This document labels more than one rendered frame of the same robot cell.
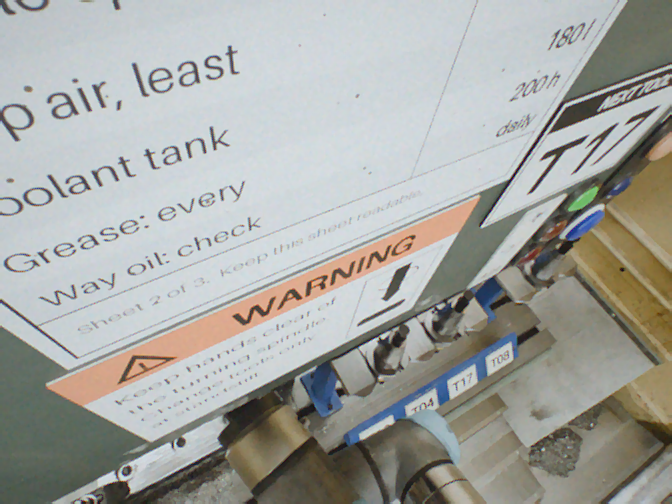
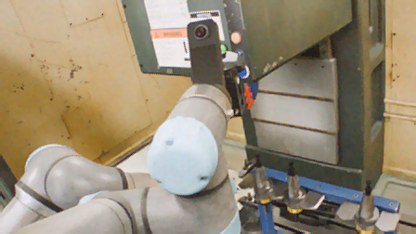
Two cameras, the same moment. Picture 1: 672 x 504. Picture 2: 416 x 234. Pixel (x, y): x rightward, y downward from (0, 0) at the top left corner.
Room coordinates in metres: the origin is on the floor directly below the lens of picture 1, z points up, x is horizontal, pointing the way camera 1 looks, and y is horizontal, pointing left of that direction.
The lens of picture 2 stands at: (0.05, -0.93, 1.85)
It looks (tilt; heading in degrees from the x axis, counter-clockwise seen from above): 30 degrees down; 76
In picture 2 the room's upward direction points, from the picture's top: 9 degrees counter-clockwise
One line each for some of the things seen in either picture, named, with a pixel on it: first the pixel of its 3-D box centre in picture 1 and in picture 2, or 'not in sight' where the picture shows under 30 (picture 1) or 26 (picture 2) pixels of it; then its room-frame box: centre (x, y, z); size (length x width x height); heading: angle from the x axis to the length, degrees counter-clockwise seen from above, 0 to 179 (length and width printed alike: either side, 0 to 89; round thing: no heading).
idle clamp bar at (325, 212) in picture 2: not in sight; (305, 210); (0.40, 0.03, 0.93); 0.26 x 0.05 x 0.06; 133
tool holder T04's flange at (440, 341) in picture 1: (442, 326); (294, 196); (0.29, -0.20, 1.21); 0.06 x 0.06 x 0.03
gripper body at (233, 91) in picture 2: not in sight; (214, 95); (0.10, -0.42, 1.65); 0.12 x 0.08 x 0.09; 68
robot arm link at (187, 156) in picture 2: not in sight; (189, 146); (0.04, -0.57, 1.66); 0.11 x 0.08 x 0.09; 68
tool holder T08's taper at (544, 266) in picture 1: (552, 259); (367, 202); (0.42, -0.37, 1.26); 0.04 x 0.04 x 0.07
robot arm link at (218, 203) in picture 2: not in sight; (196, 209); (0.03, -0.56, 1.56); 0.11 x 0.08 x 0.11; 165
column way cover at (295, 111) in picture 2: not in sight; (291, 109); (0.54, 0.46, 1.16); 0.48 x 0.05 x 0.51; 128
